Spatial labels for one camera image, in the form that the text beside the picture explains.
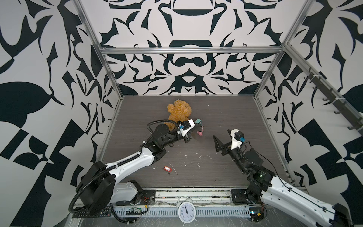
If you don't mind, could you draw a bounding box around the pink toy figure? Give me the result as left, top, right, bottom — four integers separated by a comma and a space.
197, 126, 204, 136

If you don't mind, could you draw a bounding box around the black remote control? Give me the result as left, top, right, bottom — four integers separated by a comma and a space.
72, 206, 112, 218

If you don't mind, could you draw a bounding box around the green electronics module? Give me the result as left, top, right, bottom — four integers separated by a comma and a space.
249, 207, 267, 223

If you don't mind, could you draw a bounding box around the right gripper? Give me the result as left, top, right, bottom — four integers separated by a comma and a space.
215, 130, 249, 175

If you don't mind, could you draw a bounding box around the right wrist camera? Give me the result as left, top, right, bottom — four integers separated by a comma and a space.
228, 129, 245, 150

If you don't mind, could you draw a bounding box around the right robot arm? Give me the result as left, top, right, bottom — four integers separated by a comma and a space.
213, 131, 354, 227

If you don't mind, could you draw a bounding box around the small circuit board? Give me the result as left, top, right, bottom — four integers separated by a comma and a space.
125, 207, 148, 216

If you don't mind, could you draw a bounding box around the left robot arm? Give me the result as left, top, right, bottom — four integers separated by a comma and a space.
68, 119, 203, 215

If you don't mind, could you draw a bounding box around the white cable duct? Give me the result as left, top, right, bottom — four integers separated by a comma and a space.
113, 206, 252, 218

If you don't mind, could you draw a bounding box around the brown teddy bear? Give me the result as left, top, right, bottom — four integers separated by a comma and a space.
167, 99, 192, 123

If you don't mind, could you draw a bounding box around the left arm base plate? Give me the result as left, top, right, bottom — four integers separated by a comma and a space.
115, 190, 156, 206

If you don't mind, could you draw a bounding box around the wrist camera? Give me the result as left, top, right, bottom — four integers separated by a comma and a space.
228, 129, 245, 150
177, 119, 195, 137

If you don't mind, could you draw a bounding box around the red key tag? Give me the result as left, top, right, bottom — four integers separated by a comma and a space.
163, 166, 172, 173

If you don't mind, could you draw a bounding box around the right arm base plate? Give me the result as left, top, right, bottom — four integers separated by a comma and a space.
231, 189, 256, 205

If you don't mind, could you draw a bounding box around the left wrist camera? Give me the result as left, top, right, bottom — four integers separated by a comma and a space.
177, 119, 195, 137

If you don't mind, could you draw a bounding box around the white alarm clock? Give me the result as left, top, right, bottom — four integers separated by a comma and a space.
176, 196, 196, 224

